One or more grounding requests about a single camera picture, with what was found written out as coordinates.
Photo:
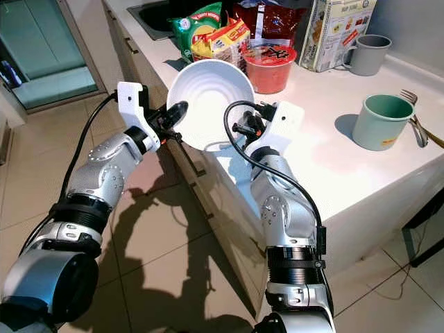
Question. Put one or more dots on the white ceramic bowl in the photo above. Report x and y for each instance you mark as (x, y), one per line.
(208, 100)

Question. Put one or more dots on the mint green mug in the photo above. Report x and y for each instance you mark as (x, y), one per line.
(378, 128)

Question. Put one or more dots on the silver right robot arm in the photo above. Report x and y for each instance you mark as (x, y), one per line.
(284, 215)

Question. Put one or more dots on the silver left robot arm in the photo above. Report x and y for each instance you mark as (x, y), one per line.
(111, 173)

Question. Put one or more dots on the red instant noodle cup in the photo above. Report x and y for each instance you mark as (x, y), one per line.
(270, 69)

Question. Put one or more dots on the green snack bag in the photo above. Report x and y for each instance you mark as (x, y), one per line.
(187, 31)

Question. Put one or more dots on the yellow instant noodle pack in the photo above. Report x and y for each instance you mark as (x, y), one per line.
(225, 38)

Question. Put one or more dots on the steel kitchen sink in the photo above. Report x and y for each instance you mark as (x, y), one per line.
(156, 17)

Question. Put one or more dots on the white kitchen counter cabinet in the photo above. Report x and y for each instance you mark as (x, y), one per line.
(229, 229)

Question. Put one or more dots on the dark red food bag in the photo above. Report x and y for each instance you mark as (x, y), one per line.
(277, 17)

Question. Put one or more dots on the white printed cereal bag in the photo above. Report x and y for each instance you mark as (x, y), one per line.
(336, 31)

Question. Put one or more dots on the grey mug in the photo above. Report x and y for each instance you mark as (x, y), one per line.
(368, 55)

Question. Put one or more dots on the teal glass door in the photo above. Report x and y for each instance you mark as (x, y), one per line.
(48, 48)

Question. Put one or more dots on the silver metal fork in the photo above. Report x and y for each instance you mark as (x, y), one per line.
(409, 98)

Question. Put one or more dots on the bronze metal spoon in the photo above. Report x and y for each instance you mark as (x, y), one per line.
(433, 136)

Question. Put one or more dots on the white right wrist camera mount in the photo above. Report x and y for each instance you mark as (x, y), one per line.
(281, 128)

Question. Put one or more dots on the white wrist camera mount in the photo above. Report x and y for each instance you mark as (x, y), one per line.
(130, 104)
(281, 128)

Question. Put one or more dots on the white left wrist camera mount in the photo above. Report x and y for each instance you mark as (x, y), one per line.
(130, 104)

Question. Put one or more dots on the black metal frame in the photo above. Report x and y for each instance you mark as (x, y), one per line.
(423, 239)

